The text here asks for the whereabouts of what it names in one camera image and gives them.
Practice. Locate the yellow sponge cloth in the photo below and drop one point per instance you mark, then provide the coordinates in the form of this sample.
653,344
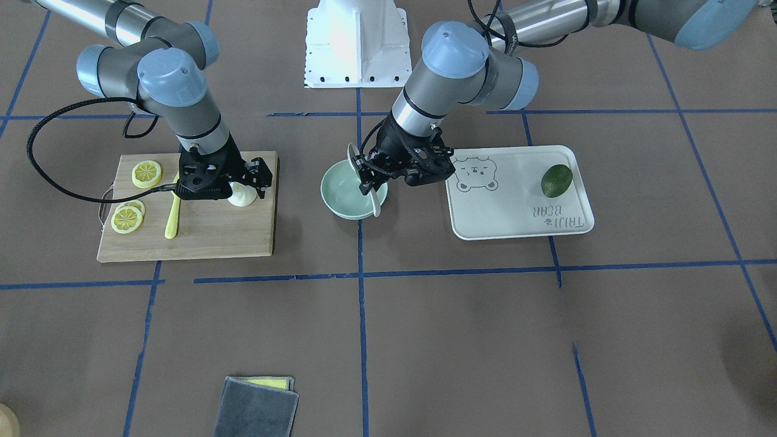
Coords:
276,382

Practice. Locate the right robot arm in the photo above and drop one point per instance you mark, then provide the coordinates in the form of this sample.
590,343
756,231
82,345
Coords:
157,67

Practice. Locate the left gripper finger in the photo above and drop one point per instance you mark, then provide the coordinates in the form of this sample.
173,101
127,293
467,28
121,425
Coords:
368,182

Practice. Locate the cream bear print tray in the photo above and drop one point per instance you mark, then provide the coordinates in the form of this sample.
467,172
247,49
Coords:
495,193

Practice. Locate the wooden cutting board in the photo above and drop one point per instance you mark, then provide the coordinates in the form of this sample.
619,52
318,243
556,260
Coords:
206,229

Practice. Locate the lemon slice under upper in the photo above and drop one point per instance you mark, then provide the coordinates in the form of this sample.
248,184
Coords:
136,204

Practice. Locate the green avocado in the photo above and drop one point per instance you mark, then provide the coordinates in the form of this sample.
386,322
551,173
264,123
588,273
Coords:
556,180

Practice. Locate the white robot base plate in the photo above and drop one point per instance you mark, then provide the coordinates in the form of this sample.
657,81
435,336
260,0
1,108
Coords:
356,44

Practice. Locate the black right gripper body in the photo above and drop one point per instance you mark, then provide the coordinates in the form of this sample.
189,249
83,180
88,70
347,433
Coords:
233,159

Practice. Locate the lower lemon slice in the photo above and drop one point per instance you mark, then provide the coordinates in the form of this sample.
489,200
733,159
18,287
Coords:
126,219

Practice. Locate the yellow plastic knife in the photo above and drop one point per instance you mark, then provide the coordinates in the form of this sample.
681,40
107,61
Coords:
171,229

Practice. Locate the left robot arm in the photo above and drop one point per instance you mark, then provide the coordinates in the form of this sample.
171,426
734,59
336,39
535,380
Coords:
476,64

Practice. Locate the mint green bowl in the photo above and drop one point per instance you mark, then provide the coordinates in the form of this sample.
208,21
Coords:
340,191

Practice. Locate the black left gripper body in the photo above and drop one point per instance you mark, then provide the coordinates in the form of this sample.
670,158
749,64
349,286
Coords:
393,140

